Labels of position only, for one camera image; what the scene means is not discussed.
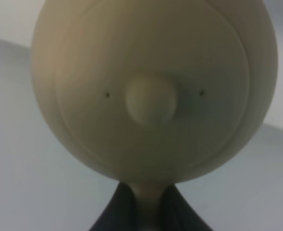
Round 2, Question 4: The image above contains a beige clay teapot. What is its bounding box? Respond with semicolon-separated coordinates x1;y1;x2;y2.
31;0;278;231

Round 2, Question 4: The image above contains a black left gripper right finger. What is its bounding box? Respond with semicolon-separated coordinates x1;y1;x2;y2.
159;185;212;231

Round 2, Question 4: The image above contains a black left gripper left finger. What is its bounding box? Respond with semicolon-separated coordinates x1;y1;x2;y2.
89;182;141;231

